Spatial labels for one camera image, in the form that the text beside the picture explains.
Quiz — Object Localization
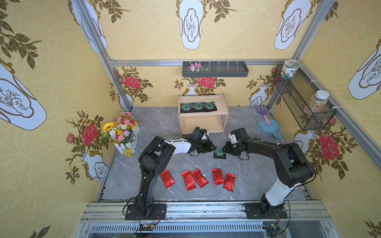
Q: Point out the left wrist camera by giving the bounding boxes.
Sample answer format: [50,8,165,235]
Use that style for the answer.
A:
[201,131,209,140]

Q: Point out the purple pink toy rake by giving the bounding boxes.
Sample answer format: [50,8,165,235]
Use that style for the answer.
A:
[256,105,271,126]

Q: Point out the pink flowers in tray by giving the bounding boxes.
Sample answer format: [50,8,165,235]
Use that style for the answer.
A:
[188,62,211,72]

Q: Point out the grey wall tray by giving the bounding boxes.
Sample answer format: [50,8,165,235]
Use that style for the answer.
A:
[182,59,249,78]

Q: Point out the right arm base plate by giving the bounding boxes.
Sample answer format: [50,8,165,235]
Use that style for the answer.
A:
[244,203,288,219]

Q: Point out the red tea bag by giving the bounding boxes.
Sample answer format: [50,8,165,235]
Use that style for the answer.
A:
[191,169,209,188]
[212,168,225,185]
[182,170,196,191]
[161,169,175,188]
[224,173,236,192]

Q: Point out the wooden two-tier shelf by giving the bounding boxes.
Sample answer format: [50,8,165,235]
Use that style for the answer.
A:
[178,94,229,135]

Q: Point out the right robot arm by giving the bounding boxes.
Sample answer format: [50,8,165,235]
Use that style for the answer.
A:
[223,128,315,219]

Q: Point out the patterned lidded jar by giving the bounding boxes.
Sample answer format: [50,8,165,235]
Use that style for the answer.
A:
[280,59,301,79]

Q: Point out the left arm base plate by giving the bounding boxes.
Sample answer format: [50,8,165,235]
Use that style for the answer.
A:
[125,203,167,221]

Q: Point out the flower bouquet in white planter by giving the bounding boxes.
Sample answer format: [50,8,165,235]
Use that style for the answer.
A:
[101,112,140,157]

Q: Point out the small connector right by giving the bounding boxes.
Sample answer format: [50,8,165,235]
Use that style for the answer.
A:
[263,225,280,238]

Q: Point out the black wire wall basket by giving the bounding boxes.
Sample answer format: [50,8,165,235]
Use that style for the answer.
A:
[273,65,336,131]

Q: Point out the green tea bag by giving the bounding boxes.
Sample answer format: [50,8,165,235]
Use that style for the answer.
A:
[213,147,226,159]
[203,102,217,112]
[180,103,193,114]
[192,102,206,113]

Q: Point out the glass jar of sprinkles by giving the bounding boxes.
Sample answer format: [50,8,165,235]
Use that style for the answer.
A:
[303,90,330,116]

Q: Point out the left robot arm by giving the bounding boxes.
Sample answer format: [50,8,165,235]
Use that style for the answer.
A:
[125,127,216,220]

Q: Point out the small circuit board left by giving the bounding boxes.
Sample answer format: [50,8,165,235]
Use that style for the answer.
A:
[139,224,155,233]

